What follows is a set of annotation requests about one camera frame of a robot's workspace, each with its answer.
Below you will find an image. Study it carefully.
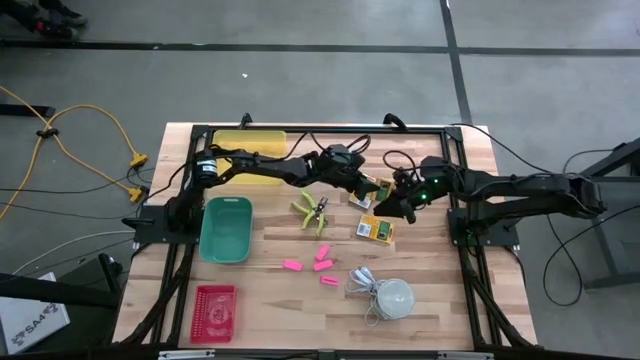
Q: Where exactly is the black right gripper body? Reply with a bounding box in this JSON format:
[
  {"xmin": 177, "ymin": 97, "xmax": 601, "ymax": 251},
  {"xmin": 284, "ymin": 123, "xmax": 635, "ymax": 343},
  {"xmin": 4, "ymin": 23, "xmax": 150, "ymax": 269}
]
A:
[{"xmin": 411, "ymin": 154, "xmax": 457, "ymax": 205}]

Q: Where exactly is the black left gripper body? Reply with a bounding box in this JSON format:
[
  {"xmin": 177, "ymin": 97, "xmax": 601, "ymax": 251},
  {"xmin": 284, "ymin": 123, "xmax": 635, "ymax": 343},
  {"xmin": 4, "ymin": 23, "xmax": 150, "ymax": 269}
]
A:
[{"xmin": 318, "ymin": 158, "xmax": 367, "ymax": 192}]

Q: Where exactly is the white round dome device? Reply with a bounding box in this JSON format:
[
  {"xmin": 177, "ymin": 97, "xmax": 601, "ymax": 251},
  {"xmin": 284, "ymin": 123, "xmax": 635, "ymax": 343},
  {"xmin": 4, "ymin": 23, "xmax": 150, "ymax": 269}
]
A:
[{"xmin": 374, "ymin": 277, "xmax": 417, "ymax": 321}]

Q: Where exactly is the yellow translucent tray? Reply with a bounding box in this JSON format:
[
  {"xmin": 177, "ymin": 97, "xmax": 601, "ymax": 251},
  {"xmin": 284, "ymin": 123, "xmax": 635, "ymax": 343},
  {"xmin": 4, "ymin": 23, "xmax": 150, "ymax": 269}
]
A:
[{"xmin": 212, "ymin": 129, "xmax": 289, "ymax": 187}]

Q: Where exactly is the teal plastic bin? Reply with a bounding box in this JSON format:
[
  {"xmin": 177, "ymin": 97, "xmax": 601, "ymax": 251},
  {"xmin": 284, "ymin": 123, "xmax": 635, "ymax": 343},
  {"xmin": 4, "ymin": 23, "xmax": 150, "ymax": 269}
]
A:
[{"xmin": 198, "ymin": 195, "xmax": 255, "ymax": 265}]

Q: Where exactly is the black metal side table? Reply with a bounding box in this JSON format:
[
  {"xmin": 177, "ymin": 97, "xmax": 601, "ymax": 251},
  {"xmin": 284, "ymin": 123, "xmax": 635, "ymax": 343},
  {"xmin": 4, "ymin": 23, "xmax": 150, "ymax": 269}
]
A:
[{"xmin": 551, "ymin": 137, "xmax": 640, "ymax": 292}]

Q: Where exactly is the red mesh basket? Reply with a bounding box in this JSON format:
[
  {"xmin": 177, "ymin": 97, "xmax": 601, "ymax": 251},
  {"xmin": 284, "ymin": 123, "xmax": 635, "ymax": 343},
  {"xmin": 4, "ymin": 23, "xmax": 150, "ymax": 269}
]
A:
[{"xmin": 189, "ymin": 284, "xmax": 237, "ymax": 345}]

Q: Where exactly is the black equipment stand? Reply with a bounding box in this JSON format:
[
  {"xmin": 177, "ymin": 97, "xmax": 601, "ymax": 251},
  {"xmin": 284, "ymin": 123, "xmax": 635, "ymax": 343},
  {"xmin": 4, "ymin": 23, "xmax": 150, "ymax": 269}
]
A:
[{"xmin": 0, "ymin": 252, "xmax": 125, "ymax": 310}]

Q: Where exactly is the person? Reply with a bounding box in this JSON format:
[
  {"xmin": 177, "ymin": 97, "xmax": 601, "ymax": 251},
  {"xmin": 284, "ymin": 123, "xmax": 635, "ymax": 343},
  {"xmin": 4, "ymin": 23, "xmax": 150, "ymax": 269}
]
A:
[{"xmin": 0, "ymin": 0, "xmax": 89, "ymax": 40}]

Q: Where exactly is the white printed cardboard box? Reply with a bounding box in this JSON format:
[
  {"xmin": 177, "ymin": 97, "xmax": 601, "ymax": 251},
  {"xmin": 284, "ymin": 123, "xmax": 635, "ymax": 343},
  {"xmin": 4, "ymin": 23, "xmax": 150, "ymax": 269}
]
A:
[{"xmin": 0, "ymin": 271, "xmax": 72, "ymax": 356}]

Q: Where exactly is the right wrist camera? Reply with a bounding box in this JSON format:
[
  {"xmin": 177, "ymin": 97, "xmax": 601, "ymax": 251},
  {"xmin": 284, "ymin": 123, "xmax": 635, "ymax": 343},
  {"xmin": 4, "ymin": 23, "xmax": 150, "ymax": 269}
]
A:
[{"xmin": 393, "ymin": 167, "xmax": 420, "ymax": 195}]

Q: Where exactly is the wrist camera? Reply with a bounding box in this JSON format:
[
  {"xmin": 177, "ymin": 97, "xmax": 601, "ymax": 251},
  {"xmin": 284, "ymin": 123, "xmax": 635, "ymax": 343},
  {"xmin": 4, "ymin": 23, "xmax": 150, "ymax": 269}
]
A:
[
  {"xmin": 325, "ymin": 143, "xmax": 367, "ymax": 168},
  {"xmin": 393, "ymin": 167, "xmax": 420, "ymax": 195}
]

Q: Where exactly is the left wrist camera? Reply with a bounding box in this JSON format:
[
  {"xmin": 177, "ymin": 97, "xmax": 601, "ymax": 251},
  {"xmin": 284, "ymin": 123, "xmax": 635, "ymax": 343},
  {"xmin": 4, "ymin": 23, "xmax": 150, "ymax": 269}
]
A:
[{"xmin": 325, "ymin": 143, "xmax": 367, "ymax": 168}]

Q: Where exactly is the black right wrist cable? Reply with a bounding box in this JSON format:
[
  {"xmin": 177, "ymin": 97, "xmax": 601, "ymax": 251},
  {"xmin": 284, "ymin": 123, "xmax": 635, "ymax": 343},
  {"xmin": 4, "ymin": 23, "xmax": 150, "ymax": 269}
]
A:
[{"xmin": 381, "ymin": 148, "xmax": 419, "ymax": 174}]

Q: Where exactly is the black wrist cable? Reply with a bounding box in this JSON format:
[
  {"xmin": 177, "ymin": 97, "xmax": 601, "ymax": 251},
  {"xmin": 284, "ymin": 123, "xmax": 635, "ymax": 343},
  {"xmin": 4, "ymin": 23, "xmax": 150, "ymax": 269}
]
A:
[
  {"xmin": 381, "ymin": 148, "xmax": 419, "ymax": 174},
  {"xmin": 284, "ymin": 130, "xmax": 374, "ymax": 166}
]

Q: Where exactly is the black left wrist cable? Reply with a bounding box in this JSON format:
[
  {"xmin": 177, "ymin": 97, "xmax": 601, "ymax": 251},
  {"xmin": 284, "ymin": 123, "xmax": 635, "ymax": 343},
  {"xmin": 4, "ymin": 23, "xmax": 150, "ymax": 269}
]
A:
[{"xmin": 284, "ymin": 130, "xmax": 374, "ymax": 166}]

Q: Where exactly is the black aluminium table frame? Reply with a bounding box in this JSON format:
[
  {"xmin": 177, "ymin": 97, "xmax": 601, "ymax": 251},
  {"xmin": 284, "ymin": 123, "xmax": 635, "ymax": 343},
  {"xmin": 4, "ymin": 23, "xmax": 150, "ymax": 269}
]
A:
[{"xmin": 112, "ymin": 112, "xmax": 540, "ymax": 351}]

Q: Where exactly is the white coiled cable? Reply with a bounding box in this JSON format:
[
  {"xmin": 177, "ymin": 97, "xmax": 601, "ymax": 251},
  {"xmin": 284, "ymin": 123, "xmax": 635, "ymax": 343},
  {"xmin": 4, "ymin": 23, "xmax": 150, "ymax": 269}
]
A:
[{"xmin": 343, "ymin": 266, "xmax": 384, "ymax": 329}]

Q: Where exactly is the black floor cable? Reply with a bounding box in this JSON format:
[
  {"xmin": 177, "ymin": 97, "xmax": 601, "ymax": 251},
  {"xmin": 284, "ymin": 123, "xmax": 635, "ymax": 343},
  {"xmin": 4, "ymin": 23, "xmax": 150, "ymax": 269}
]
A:
[{"xmin": 542, "ymin": 202, "xmax": 640, "ymax": 307}]

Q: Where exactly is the yellow extension cord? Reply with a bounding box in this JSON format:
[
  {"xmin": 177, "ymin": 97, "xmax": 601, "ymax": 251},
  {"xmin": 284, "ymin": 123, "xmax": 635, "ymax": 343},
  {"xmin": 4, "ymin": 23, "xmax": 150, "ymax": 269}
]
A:
[{"xmin": 0, "ymin": 84, "xmax": 151, "ymax": 221}]

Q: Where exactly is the grey floor cable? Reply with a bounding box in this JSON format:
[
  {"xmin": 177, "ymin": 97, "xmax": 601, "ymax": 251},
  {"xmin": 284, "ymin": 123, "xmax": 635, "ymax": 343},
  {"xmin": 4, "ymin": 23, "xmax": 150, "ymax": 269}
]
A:
[{"xmin": 12, "ymin": 229, "xmax": 137, "ymax": 276}]

